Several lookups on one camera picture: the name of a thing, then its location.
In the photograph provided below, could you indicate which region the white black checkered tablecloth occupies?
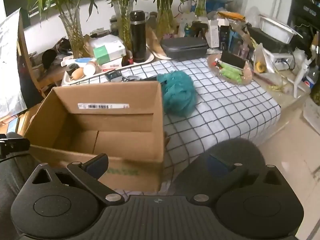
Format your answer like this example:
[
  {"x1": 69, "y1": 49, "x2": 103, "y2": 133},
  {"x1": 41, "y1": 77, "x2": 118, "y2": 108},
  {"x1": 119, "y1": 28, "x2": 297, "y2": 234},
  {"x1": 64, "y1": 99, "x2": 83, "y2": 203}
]
[{"x1": 61, "y1": 57, "x2": 282, "y2": 197}]

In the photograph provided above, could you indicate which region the black thermos bottle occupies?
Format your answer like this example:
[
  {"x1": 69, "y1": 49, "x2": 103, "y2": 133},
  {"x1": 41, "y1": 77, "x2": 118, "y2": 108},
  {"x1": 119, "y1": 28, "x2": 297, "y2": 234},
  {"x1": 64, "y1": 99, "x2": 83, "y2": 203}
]
[{"x1": 130, "y1": 10, "x2": 148, "y2": 63}]

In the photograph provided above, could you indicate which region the white stand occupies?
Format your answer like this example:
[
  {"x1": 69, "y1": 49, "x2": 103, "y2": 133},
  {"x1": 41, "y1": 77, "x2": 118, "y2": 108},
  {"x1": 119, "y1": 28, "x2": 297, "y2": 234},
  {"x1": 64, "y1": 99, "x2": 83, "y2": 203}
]
[{"x1": 287, "y1": 55, "x2": 316, "y2": 98}]

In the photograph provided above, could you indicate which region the white tall carton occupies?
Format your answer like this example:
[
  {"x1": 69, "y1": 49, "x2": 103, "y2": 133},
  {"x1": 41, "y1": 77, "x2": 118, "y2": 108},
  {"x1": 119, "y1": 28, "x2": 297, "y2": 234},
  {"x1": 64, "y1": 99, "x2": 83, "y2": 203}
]
[{"x1": 207, "y1": 19, "x2": 220, "y2": 48}]

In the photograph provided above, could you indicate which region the silver foil sheet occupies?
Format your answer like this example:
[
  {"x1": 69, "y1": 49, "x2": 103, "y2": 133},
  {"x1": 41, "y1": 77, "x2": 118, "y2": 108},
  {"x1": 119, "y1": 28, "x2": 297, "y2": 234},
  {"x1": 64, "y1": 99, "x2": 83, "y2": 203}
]
[{"x1": 0, "y1": 7, "x2": 28, "y2": 120}]

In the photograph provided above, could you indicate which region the brown paper bag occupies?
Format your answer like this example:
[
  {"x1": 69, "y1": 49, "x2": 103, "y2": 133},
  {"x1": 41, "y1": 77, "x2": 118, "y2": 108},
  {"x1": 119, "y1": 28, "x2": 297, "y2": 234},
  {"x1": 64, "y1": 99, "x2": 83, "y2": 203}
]
[
  {"x1": 83, "y1": 34, "x2": 95, "y2": 56},
  {"x1": 146, "y1": 26, "x2": 171, "y2": 59}
]

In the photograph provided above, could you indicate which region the black flat box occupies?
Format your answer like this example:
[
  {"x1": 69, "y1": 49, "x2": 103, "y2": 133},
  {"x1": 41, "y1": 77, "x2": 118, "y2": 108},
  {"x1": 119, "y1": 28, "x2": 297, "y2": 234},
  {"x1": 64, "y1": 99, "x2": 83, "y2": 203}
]
[{"x1": 221, "y1": 51, "x2": 247, "y2": 68}]

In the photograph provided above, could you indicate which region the grey tape roll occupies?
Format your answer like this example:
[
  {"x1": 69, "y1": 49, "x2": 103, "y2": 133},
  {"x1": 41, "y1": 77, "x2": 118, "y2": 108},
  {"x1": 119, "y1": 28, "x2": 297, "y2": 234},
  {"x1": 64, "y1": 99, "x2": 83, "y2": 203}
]
[{"x1": 66, "y1": 64, "x2": 80, "y2": 77}]

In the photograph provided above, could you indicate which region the green white tissue pack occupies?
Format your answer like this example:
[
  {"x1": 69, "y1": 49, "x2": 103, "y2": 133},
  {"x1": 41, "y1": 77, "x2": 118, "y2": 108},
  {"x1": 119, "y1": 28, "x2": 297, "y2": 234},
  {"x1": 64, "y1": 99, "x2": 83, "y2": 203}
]
[{"x1": 93, "y1": 41, "x2": 127, "y2": 65}]

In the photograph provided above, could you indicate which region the dark cloth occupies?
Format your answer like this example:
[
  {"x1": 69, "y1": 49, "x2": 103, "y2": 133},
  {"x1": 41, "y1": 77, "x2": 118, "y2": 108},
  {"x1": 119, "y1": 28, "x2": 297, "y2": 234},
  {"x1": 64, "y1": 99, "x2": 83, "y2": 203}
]
[{"x1": 19, "y1": 55, "x2": 43, "y2": 107}]

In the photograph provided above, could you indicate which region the teal mesh bath sponge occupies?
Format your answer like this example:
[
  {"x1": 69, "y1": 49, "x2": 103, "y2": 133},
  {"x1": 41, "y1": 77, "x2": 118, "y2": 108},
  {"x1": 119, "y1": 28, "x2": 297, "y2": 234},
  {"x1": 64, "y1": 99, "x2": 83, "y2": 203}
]
[{"x1": 157, "y1": 70, "x2": 197, "y2": 117}]

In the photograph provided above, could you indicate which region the white spray bottle blue label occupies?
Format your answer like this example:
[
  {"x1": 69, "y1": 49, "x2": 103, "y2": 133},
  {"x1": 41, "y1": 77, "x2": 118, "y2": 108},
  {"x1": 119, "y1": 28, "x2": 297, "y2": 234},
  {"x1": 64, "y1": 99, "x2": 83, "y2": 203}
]
[{"x1": 61, "y1": 57, "x2": 97, "y2": 67}]

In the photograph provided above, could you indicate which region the wooden chair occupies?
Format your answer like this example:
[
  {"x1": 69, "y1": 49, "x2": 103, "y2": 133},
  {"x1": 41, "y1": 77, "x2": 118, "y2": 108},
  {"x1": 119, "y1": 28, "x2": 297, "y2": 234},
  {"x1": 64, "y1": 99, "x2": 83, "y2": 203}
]
[{"x1": 17, "y1": 7, "x2": 66, "y2": 98}]

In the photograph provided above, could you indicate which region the cola bottle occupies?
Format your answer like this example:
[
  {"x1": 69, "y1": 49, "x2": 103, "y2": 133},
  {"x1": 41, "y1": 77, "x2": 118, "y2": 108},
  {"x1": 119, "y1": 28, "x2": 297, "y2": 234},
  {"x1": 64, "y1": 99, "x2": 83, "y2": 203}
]
[{"x1": 301, "y1": 65, "x2": 320, "y2": 91}]

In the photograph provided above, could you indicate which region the white device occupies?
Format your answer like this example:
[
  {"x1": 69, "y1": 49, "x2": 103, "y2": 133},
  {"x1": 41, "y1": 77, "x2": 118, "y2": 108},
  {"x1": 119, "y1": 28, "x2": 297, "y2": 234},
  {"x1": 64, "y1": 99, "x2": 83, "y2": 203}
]
[{"x1": 271, "y1": 52, "x2": 296, "y2": 71}]

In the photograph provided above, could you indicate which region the black shelf rack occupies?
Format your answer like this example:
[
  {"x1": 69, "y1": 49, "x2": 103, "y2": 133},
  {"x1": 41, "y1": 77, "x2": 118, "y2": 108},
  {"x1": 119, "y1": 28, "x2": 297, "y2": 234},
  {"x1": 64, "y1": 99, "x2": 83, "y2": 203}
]
[{"x1": 287, "y1": 0, "x2": 320, "y2": 60}]

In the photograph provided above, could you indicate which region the white flat carton box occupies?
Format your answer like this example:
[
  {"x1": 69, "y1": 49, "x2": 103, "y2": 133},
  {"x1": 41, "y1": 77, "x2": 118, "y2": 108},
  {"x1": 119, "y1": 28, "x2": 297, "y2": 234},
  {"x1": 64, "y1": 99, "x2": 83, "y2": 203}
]
[{"x1": 99, "y1": 60, "x2": 123, "y2": 71}]

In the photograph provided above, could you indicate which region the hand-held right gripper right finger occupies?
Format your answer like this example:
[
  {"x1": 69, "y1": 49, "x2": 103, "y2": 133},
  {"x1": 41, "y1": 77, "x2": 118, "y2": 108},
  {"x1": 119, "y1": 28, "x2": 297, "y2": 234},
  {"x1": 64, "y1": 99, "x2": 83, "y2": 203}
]
[{"x1": 192, "y1": 154, "x2": 288, "y2": 205}]

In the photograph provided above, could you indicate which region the clear plastic snack tray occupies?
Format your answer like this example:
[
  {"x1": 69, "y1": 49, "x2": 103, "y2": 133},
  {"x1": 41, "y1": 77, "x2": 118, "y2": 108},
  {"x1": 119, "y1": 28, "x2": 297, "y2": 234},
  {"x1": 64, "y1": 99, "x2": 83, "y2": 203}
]
[{"x1": 207, "y1": 52, "x2": 253, "y2": 85}]

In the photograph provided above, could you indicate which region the small black box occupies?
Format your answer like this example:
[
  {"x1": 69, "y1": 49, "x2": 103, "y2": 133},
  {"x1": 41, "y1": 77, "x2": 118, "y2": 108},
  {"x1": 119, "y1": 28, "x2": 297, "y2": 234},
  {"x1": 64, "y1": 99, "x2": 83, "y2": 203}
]
[{"x1": 105, "y1": 70, "x2": 123, "y2": 82}]

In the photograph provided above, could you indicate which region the orange egg-shaped toy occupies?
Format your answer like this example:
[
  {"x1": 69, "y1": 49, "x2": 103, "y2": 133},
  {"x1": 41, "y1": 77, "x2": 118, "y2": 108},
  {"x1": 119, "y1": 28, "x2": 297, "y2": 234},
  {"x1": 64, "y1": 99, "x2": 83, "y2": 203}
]
[{"x1": 71, "y1": 67, "x2": 85, "y2": 80}]

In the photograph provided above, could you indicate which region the white plastic tray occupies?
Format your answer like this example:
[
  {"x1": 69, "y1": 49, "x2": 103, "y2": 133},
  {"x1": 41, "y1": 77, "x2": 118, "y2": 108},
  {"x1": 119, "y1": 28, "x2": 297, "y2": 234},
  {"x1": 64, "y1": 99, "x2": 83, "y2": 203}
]
[{"x1": 61, "y1": 47, "x2": 155, "y2": 86}]

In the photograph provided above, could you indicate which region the grey zip case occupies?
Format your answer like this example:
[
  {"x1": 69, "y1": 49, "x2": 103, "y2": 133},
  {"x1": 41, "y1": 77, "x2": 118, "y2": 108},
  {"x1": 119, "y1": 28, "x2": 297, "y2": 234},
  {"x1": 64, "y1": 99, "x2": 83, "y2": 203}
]
[{"x1": 160, "y1": 37, "x2": 210, "y2": 60}]

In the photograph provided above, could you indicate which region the small dark jar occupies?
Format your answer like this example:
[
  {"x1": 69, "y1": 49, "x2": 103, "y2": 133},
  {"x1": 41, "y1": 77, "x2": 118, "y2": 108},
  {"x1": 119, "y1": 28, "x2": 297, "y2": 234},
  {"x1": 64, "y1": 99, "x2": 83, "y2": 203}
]
[{"x1": 110, "y1": 16, "x2": 120, "y2": 35}]

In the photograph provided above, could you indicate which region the white plastic basin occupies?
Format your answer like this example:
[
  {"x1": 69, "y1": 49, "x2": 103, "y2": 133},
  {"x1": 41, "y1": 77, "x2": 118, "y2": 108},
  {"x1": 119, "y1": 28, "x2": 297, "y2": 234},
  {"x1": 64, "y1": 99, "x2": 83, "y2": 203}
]
[{"x1": 259, "y1": 16, "x2": 303, "y2": 44}]

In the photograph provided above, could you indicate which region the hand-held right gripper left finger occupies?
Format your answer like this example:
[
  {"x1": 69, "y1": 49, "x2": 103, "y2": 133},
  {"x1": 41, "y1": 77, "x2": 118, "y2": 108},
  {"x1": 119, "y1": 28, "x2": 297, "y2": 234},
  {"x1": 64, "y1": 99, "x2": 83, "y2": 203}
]
[{"x1": 29, "y1": 153, "x2": 125, "y2": 207}]

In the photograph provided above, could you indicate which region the clear bag with yellow roll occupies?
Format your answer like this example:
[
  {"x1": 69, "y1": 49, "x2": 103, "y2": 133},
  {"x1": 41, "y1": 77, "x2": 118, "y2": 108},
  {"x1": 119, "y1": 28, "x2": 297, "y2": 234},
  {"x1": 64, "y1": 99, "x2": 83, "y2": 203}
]
[{"x1": 253, "y1": 43, "x2": 276, "y2": 75}]

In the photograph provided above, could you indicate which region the black appliance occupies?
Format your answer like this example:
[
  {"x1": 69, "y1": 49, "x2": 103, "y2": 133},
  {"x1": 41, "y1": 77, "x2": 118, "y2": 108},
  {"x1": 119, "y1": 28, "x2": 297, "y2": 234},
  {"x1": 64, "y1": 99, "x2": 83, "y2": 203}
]
[{"x1": 246, "y1": 24, "x2": 296, "y2": 53}]

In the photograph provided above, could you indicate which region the brown cardboard box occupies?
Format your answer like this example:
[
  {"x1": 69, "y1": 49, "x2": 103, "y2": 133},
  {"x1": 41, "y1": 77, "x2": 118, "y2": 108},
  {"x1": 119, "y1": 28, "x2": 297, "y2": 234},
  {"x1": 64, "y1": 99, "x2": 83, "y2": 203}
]
[{"x1": 24, "y1": 81, "x2": 167, "y2": 193}]

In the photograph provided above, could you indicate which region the black round object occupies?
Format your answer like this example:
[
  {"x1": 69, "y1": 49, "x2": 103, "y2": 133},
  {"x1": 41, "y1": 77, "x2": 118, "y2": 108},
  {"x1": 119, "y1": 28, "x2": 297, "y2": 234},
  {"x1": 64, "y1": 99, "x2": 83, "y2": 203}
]
[{"x1": 41, "y1": 49, "x2": 58, "y2": 70}]

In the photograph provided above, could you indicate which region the yellow package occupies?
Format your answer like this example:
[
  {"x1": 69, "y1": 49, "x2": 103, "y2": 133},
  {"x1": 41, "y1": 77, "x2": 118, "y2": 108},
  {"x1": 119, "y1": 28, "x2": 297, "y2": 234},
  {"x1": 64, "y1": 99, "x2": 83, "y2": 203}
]
[{"x1": 217, "y1": 11, "x2": 247, "y2": 21}]

